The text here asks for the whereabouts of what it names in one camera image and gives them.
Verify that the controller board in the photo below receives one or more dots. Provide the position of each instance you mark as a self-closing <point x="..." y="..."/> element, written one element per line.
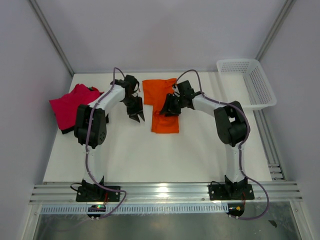
<point x="235" y="210"/>
<point x="96" y="210"/>

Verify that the orange t shirt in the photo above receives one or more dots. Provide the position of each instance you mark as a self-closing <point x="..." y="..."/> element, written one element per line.
<point x="155" y="92"/>

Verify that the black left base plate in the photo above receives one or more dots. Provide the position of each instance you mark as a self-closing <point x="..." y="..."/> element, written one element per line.
<point x="111" y="193"/>

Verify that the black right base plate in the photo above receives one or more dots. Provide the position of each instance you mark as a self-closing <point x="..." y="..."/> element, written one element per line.
<point x="220" y="192"/>

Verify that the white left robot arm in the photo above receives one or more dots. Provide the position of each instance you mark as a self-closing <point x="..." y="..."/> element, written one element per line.
<point x="91" y="131"/>

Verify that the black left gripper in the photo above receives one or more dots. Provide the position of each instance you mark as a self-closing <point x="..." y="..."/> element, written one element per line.
<point x="139" y="109"/>

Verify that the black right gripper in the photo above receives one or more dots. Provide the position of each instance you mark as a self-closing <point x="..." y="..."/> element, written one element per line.
<point x="166" y="107"/>

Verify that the white plastic basket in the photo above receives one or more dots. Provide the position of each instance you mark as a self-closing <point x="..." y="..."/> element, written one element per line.
<point x="245" y="81"/>

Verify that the left controller board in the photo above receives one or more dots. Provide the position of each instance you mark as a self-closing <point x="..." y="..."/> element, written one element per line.
<point x="96" y="210"/>

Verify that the pink folded t shirt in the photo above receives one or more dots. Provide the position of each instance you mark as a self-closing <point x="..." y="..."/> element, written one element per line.
<point x="67" y="107"/>

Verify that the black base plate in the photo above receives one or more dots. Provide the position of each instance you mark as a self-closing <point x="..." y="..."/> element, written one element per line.
<point x="111" y="193"/>
<point x="220" y="192"/>

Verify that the slotted grey cable duct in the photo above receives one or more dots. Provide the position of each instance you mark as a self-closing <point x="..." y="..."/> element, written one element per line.
<point x="147" y="208"/>

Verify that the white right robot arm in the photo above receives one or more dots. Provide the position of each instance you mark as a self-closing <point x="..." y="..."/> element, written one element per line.
<point x="232" y="131"/>

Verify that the right controller board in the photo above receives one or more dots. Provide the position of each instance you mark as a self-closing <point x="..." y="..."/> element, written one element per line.
<point x="235" y="210"/>

